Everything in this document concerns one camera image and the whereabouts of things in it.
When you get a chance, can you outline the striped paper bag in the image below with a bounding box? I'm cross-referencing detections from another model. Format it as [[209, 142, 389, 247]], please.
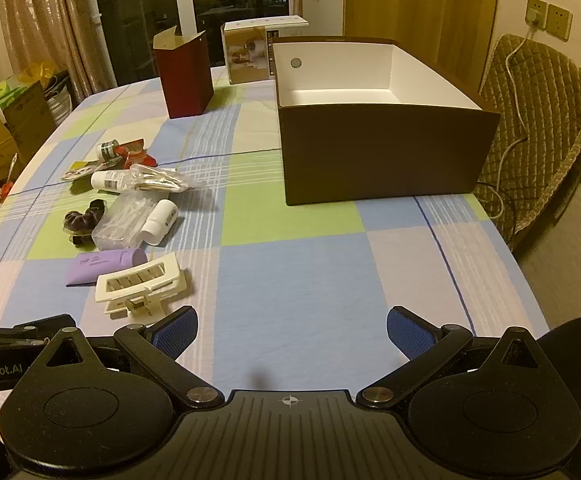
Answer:
[[44, 69, 78, 123]]

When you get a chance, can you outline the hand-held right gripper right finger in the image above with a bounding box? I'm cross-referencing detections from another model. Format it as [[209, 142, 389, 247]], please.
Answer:
[[358, 306, 567, 409]]

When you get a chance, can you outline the wall socket with plug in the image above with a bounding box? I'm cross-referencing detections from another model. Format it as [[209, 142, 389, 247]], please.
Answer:
[[525, 0, 549, 29]]

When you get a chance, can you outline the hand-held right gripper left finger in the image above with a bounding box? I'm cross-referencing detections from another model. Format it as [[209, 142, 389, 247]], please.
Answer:
[[14, 306, 225, 409]]

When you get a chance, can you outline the yellow plastic bag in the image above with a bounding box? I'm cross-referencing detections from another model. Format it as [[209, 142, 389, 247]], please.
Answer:
[[18, 60, 60, 84]]

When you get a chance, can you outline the cotton swab bag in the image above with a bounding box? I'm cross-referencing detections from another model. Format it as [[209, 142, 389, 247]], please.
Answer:
[[125, 162, 191, 195]]

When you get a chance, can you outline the brown cardboard box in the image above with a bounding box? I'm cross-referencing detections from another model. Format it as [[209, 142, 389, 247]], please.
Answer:
[[1, 82, 56, 138]]

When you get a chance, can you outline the red paper box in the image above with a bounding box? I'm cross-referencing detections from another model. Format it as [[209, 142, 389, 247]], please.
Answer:
[[153, 26, 214, 120]]

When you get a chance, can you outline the white charger cable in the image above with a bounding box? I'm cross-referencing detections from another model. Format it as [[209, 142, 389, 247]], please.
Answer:
[[475, 22, 541, 220]]

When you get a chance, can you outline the wooden door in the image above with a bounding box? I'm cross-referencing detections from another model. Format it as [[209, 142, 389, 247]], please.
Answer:
[[343, 0, 501, 91]]

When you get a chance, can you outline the white printed product box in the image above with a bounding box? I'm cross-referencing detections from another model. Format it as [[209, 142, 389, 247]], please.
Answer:
[[220, 15, 309, 85]]

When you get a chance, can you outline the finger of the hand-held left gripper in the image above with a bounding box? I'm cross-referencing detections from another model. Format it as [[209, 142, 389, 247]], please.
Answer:
[[0, 313, 78, 357]]

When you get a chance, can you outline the chair with quilted cover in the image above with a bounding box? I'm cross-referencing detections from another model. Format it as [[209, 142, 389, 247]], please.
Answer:
[[473, 34, 581, 253]]

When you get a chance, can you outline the glass door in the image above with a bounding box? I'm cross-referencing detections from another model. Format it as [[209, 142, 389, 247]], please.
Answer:
[[90, 0, 302, 82]]

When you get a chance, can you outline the purple tube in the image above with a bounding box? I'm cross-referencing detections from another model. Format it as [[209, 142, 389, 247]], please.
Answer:
[[65, 247, 147, 288]]

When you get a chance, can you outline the beige curtain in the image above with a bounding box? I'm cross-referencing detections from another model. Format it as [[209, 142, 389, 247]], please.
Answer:
[[0, 0, 118, 106]]

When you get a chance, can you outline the red sachet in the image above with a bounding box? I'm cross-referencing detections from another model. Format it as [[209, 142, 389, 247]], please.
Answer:
[[115, 139, 157, 168]]

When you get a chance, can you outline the empty wall socket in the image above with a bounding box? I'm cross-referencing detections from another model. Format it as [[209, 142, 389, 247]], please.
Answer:
[[545, 2, 572, 43]]

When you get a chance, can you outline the dark velvet scrunchie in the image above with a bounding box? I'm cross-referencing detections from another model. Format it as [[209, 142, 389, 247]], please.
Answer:
[[64, 199, 108, 246]]

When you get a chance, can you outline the brown box with white inside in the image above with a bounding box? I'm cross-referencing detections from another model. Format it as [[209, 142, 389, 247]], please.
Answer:
[[269, 36, 501, 207]]

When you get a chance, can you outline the checkered tablecloth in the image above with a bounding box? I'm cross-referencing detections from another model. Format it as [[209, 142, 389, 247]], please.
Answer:
[[0, 66, 551, 413]]

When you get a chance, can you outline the clear plastic tray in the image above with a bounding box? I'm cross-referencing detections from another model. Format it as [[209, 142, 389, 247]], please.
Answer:
[[92, 191, 158, 251]]

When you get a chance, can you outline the green face mask packet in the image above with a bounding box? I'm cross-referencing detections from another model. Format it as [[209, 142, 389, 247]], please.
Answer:
[[62, 160, 104, 184]]

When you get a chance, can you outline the white roll-on bottle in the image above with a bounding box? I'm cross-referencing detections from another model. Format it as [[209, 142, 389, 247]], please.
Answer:
[[140, 199, 178, 247]]

